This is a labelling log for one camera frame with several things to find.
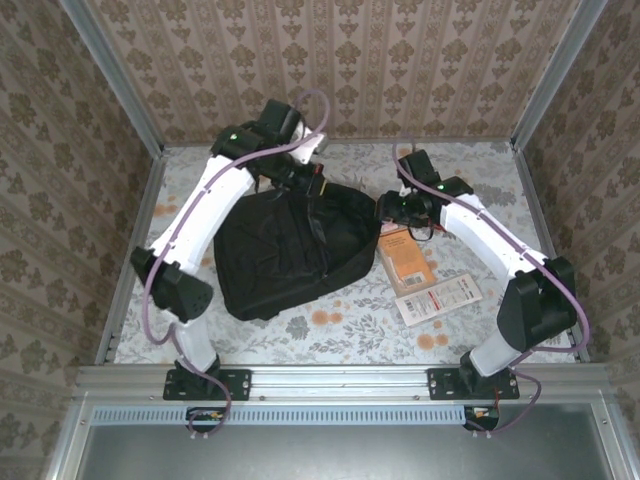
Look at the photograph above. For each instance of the aluminium frame corner post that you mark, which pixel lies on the aluminium frame corner post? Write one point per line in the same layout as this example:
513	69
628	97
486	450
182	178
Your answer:
556	75
117	80

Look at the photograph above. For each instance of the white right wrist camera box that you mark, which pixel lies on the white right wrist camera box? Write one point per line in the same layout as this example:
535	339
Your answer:
405	191

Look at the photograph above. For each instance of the aluminium table side rail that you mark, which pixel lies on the aluminium table side rail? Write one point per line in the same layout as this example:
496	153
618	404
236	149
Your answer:
146	200
537	200

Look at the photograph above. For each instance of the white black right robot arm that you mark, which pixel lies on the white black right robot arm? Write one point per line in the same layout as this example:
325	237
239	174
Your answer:
480	230

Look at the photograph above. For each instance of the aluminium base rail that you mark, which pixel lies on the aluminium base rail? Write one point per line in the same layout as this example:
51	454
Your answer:
340	382

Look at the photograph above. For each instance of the white red stationery package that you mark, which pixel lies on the white red stationery package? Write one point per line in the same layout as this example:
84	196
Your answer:
435	300

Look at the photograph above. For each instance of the grey metal front panel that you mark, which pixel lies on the grey metal front panel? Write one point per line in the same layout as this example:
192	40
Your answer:
350	455

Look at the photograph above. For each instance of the orange book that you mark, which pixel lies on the orange book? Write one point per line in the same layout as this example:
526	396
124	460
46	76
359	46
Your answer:
410	260

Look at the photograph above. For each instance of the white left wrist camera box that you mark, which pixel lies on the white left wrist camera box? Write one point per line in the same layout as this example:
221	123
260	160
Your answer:
312	147

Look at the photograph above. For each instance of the black student backpack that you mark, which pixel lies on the black student backpack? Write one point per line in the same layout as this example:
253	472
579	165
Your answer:
270	260

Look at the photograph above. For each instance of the aluminium front frame bar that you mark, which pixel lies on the aluminium front frame bar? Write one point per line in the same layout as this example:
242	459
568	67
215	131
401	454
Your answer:
607	450
65	450

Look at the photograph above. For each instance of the black wiring junction box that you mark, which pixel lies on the black wiring junction box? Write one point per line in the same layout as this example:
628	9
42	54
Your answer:
205	417
482	415

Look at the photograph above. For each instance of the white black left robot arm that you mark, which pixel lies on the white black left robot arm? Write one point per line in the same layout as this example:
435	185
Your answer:
210	210

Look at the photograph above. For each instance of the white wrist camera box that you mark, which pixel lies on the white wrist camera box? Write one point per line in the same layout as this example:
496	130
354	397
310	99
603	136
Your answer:
405	191
312	147

